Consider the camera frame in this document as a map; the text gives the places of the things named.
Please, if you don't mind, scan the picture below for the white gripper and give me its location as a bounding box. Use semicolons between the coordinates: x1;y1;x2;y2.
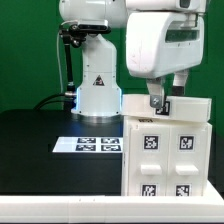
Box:
126;12;204;108

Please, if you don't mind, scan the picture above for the white cabinet door panel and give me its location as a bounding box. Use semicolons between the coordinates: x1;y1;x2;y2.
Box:
128;128;169;196
166;128;207;196

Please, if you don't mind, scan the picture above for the white cabinet body box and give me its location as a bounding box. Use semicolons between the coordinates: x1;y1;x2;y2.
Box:
121;117;212;197

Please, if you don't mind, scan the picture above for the white cabinet top block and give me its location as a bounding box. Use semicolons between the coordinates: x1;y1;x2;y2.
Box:
122;94;212;122

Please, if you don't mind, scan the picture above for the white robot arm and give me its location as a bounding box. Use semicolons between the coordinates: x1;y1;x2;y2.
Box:
59;0;208;123

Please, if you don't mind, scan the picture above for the white base tag plate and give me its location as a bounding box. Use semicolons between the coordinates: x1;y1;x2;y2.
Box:
53;137;123;153

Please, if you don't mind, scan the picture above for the black cable bundle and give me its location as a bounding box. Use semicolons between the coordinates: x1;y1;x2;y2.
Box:
32;93;78;111

